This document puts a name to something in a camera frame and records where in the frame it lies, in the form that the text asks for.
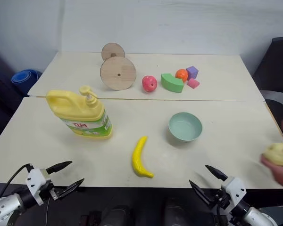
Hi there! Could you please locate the person's dark clothing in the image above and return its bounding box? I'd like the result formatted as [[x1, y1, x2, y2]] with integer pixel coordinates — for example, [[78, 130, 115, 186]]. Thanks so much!
[[263, 89, 283, 144]]

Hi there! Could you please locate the yellow detergent bottle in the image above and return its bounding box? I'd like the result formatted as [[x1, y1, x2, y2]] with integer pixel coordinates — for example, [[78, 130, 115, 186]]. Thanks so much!
[[46, 85, 114, 140]]

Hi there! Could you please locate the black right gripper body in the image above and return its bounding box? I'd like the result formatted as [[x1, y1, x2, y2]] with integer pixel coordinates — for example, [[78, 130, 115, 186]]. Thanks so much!
[[209, 189, 230, 212]]

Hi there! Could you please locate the pink foam block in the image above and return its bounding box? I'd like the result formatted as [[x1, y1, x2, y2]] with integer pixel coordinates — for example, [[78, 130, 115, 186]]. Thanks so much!
[[186, 78, 200, 89]]

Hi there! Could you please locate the red toy apple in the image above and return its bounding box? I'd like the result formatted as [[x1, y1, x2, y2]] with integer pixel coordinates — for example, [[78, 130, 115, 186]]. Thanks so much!
[[141, 75, 158, 94]]

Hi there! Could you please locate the green foam arch block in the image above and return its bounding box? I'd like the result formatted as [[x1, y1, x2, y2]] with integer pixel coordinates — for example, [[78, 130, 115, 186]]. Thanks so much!
[[160, 73, 185, 94]]

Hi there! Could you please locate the purple foam cube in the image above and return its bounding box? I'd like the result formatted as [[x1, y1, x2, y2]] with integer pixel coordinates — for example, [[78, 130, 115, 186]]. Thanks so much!
[[185, 65, 200, 81]]

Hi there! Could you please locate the pale yellow toy fruit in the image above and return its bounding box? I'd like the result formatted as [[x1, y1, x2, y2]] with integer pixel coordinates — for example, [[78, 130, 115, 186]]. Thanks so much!
[[261, 142, 283, 167]]

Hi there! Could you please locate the yellow toy banana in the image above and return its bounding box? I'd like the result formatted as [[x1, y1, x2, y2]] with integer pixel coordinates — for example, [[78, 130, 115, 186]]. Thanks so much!
[[132, 135, 155, 178]]

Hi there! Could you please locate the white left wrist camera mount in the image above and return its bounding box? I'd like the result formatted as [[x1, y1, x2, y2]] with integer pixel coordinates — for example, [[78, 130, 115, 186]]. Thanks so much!
[[25, 168, 53, 206]]

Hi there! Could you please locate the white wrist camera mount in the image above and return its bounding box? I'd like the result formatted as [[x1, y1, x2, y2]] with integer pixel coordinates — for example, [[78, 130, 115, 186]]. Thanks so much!
[[221, 176, 248, 213], [25, 168, 53, 206]]

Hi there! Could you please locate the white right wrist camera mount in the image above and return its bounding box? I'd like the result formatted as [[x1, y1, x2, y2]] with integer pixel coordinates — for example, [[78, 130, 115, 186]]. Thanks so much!
[[221, 176, 248, 213]]

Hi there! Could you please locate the wooden spool with two discs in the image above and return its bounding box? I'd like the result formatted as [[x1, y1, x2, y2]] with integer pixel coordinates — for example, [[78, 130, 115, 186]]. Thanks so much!
[[100, 42, 137, 91]]

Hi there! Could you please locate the orange toy fruit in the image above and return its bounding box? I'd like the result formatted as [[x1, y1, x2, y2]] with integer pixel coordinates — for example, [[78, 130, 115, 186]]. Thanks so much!
[[175, 68, 189, 83]]

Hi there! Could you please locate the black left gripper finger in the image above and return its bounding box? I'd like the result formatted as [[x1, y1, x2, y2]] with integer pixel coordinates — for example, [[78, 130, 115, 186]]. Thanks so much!
[[46, 161, 73, 176], [57, 178, 85, 198]]

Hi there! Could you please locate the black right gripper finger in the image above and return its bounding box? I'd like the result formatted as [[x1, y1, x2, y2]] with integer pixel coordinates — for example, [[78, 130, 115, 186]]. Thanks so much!
[[189, 179, 213, 208], [204, 164, 228, 182]]

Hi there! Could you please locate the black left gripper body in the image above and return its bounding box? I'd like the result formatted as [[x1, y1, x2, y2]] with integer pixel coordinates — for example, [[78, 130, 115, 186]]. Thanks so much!
[[41, 172, 62, 201]]

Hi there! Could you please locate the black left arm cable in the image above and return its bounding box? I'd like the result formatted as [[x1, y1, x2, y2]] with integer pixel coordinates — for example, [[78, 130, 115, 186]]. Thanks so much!
[[0, 163, 34, 203]]

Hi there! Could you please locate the teal green bowl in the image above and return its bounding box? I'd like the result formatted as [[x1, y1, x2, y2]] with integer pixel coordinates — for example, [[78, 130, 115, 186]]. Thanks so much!
[[168, 112, 203, 143]]

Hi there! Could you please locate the blue rolled mat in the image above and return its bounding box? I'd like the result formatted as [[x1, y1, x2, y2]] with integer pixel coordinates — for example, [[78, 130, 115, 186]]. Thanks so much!
[[10, 68, 42, 95]]

